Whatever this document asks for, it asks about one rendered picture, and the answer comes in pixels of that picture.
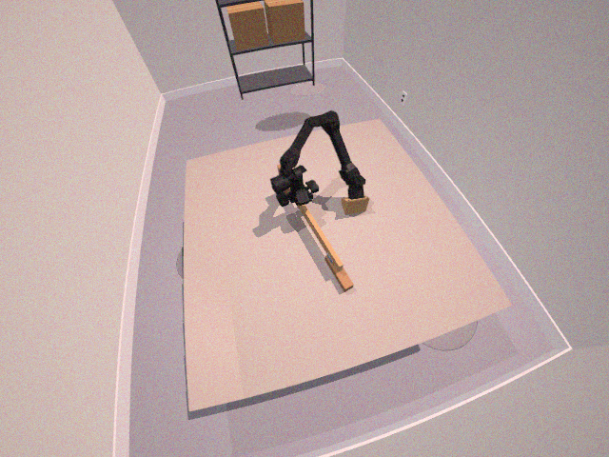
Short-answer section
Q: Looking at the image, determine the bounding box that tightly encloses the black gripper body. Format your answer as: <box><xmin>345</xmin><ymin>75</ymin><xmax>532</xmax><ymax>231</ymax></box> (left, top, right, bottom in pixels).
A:
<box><xmin>276</xmin><ymin>179</ymin><xmax>319</xmax><ymax>207</ymax></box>

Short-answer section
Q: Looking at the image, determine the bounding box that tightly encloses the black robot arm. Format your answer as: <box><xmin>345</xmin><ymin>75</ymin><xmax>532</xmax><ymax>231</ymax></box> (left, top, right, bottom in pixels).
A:
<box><xmin>269</xmin><ymin>111</ymin><xmax>366</xmax><ymax>206</ymax></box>

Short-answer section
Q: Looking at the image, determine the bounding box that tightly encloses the long wooden rail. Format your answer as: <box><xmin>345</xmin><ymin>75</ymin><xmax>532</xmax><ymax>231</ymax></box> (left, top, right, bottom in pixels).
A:
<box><xmin>298</xmin><ymin>205</ymin><xmax>344</xmax><ymax>272</ymax></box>

